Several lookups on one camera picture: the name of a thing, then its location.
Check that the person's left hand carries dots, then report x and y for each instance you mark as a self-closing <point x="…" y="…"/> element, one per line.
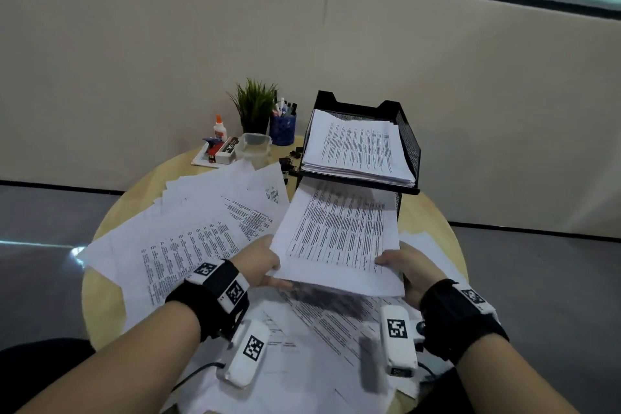
<point x="257" y="263"/>

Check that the person's right hand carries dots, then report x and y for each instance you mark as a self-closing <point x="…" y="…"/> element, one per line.
<point x="419" y="273"/>

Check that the pile of printed papers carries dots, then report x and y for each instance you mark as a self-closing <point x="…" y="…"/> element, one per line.
<point x="184" y="234"/>

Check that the black mesh paper tray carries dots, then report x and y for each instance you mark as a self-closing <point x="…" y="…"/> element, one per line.
<point x="410" y="147"/>

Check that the person's left forearm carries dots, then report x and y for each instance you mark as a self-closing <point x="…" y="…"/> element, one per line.
<point x="121" y="365"/>

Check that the person's right forearm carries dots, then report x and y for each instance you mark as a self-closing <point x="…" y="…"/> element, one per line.
<point x="509" y="384"/>

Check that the round wooden table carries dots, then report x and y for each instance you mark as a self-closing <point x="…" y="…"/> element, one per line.
<point x="427" y="215"/>

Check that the black right wrist band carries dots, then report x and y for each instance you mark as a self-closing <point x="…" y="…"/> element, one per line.
<point x="451" y="326"/>

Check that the black wrist band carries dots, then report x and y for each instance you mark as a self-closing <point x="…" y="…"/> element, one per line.
<point x="451" y="326"/>
<point x="199" y="302"/>

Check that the black left wrist band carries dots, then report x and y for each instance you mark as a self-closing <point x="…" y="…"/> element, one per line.
<point x="199" y="302"/>

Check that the heap of black binder clips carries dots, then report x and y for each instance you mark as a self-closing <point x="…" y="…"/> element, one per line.
<point x="291" y="161"/>

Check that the clear plastic box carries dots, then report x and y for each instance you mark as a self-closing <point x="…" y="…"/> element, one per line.
<point x="253" y="149"/>

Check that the white box black label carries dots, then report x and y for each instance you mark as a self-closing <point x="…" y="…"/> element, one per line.
<point x="227" y="150"/>

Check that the white tray with stapler items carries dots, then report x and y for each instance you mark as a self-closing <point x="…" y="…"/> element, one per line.
<point x="199" y="160"/>

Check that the red stapler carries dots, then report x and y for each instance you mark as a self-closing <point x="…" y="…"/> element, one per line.
<point x="215" y="152"/>

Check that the small blue tool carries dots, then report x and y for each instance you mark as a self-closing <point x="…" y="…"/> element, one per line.
<point x="212" y="140"/>

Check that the blue mesh pen holder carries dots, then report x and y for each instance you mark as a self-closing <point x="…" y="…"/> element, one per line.
<point x="283" y="131"/>

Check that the white glue bottle orange cap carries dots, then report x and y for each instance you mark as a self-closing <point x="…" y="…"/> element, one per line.
<point x="220" y="130"/>

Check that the bunch of marker pens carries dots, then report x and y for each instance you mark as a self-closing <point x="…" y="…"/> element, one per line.
<point x="284" y="108"/>

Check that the green potted plant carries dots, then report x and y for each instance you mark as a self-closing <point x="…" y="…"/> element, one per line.
<point x="254" y="103"/>

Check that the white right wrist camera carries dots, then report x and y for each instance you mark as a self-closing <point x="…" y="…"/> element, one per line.
<point x="398" y="336"/>

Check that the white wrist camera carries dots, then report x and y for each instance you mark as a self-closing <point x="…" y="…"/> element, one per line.
<point x="398" y="336"/>
<point x="250" y="350"/>

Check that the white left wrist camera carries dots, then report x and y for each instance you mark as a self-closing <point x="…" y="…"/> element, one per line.
<point x="250" y="350"/>

